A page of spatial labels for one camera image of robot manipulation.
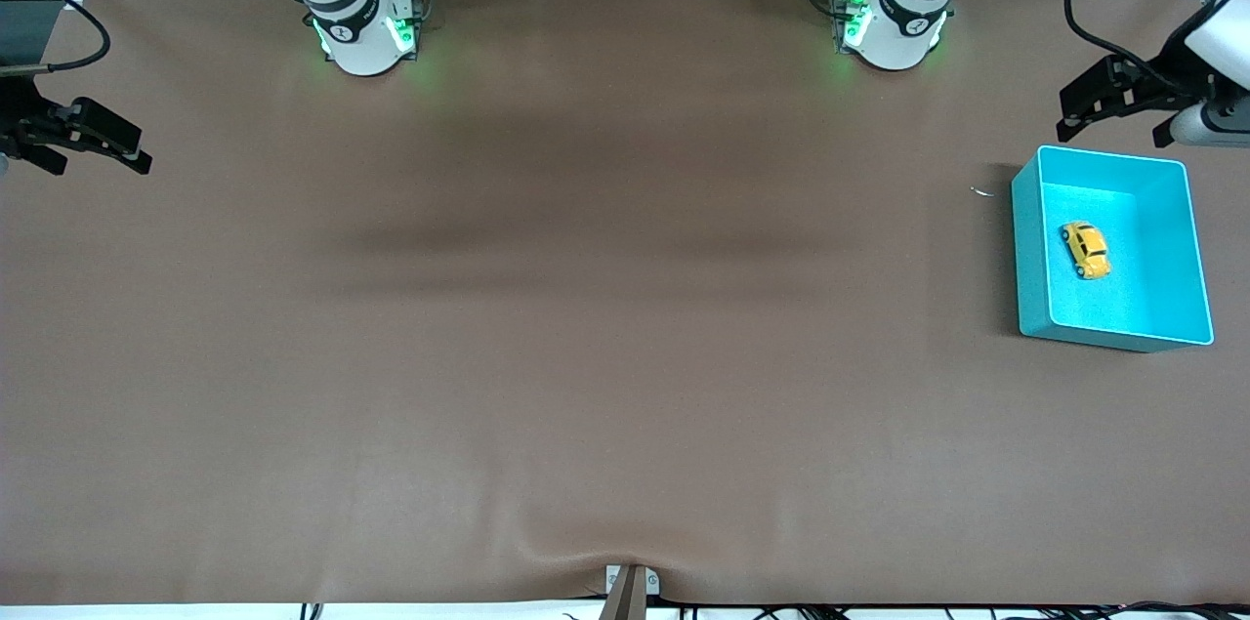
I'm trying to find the brown table mat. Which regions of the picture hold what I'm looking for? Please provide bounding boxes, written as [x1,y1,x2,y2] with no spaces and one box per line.
[0,0,1250,607]

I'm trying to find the teal plastic bin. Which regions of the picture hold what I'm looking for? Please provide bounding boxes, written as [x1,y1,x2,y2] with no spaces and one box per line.
[1011,145,1216,354]

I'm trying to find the yellow beetle toy car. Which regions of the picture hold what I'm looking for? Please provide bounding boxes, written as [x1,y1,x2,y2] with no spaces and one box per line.
[1061,221,1113,281]

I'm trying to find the metal table edge bracket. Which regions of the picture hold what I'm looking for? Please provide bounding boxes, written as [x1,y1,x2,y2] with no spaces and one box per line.
[604,564,661,599]

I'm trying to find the brown post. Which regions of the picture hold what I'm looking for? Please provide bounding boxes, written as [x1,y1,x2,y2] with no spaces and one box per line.
[598,567,650,620]

